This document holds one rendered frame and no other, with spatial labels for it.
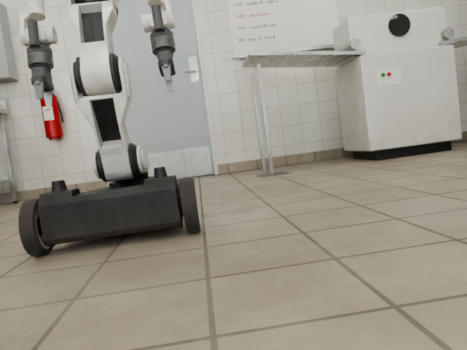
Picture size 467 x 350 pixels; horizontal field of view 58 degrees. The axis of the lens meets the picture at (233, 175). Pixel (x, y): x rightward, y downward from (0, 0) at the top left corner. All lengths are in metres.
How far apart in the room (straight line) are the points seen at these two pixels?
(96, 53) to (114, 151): 0.36
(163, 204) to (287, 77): 3.14
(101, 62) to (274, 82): 2.95
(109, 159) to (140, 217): 0.33
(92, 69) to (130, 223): 0.56
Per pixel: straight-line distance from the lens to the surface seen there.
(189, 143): 4.28
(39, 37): 1.79
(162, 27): 1.66
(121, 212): 1.46
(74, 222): 1.50
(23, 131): 4.56
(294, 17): 4.53
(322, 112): 4.45
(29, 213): 1.53
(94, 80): 1.60
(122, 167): 1.68
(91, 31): 1.73
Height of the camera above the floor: 0.30
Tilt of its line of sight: 4 degrees down
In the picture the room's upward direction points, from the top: 7 degrees counter-clockwise
